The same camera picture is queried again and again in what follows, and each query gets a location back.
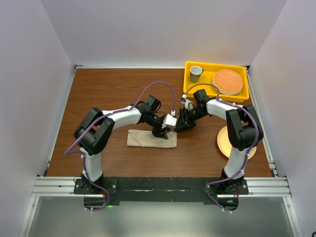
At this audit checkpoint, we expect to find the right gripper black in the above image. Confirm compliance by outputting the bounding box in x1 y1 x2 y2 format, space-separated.
174 107 207 133

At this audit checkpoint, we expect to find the beige cloth napkin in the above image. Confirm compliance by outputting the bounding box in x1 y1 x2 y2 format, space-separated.
127 129 177 149

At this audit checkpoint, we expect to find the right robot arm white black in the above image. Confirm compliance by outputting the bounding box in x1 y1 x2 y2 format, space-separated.
175 89 264 194

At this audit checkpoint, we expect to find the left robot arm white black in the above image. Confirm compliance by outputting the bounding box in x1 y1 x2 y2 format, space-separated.
74 95 176 194

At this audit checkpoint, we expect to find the golden round plate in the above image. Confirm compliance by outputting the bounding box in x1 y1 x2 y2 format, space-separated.
217 125 257 159

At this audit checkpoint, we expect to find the grey ceramic mug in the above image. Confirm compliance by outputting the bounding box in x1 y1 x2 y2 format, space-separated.
190 66 204 83

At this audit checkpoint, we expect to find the orange woven coaster plate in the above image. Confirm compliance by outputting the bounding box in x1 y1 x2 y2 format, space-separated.
212 70 243 95

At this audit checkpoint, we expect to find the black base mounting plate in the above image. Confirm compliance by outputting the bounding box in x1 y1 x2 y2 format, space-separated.
74 177 249 210

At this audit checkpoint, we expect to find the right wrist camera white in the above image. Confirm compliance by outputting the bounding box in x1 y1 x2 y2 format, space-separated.
181 94 194 111

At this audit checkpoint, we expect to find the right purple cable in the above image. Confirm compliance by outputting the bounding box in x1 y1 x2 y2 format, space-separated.
184 83 260 183

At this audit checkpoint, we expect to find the aluminium frame rail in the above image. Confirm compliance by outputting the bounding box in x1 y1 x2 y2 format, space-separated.
20 177 303 237

